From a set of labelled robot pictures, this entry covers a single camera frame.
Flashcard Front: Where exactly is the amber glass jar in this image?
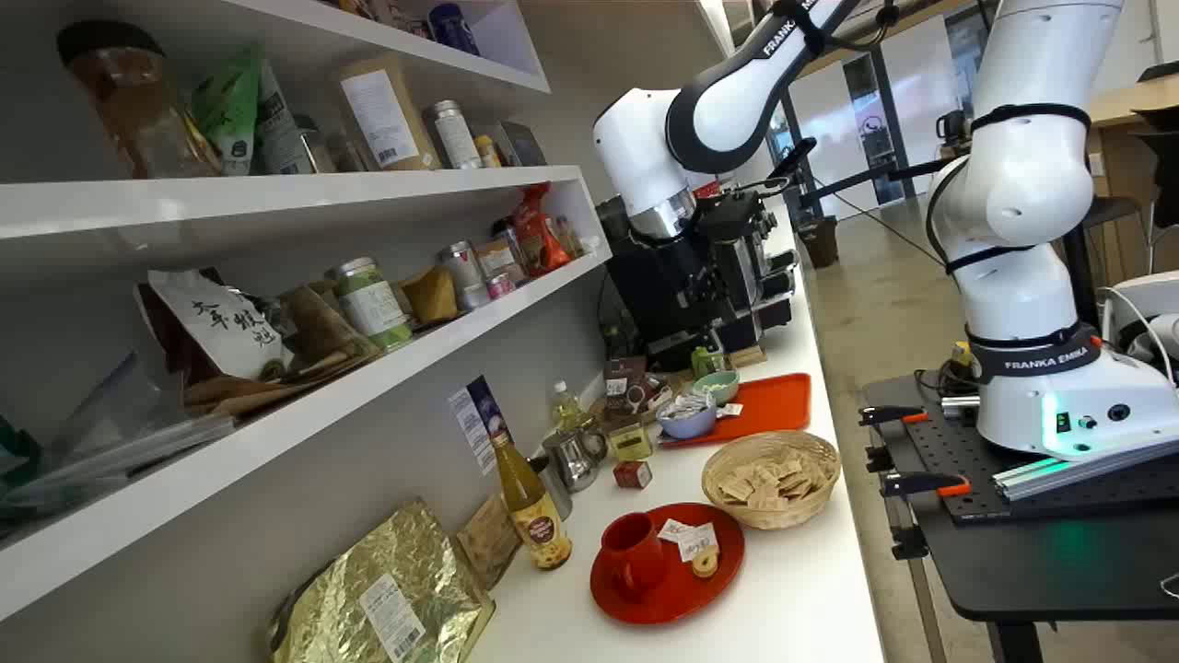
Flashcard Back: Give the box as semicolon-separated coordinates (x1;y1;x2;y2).
55;19;222;178

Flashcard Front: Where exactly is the blue bowl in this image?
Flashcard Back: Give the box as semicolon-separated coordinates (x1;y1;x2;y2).
655;399;713;444

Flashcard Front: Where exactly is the green lid jar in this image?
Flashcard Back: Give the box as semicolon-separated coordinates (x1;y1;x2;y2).
330;257;412;349

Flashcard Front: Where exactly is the amber sauce bottle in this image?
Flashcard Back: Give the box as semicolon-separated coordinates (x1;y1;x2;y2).
488;418;572;572

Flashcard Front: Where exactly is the orange tray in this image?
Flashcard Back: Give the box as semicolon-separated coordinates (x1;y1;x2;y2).
697;374;811;446

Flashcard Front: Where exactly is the white label box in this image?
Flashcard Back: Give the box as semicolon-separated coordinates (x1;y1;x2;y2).
335;60;437;171

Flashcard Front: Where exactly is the green snack bag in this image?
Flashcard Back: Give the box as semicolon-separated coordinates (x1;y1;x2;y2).
191;49;312;178

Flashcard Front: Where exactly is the wicker basket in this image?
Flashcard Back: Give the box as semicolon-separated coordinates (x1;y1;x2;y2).
700;431;838;529

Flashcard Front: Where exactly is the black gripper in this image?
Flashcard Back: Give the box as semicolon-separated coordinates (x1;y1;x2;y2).
595;194;794;369

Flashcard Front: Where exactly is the white shelf unit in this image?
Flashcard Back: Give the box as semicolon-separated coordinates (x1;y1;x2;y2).
0;0;616;622

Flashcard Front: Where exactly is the red plate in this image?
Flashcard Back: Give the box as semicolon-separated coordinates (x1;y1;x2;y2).
588;502;745;626

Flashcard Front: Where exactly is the white plastic bottle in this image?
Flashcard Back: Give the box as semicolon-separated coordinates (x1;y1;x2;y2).
434;99;477;171

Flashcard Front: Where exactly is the orange snack packet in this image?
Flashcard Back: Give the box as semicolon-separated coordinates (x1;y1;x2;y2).
510;184;572;278

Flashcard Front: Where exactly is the clear oil bottle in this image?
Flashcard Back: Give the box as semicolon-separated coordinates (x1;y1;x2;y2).
547;382;585;437

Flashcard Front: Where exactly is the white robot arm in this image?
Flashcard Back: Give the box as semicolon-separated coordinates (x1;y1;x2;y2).
592;0;1179;461

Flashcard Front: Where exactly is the blue white card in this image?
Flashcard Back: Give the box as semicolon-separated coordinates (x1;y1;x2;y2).
448;376;510;477

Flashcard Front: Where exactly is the white printed paper bag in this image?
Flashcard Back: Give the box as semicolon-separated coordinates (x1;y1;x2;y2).
147;269;291;381

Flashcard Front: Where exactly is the red cup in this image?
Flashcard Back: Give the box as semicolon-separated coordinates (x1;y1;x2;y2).
592;512;666;599

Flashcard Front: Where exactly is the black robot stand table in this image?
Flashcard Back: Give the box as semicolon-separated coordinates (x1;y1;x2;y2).
859;376;1179;663

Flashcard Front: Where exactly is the gold foil bag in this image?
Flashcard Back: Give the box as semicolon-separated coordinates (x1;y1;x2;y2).
270;502;492;663

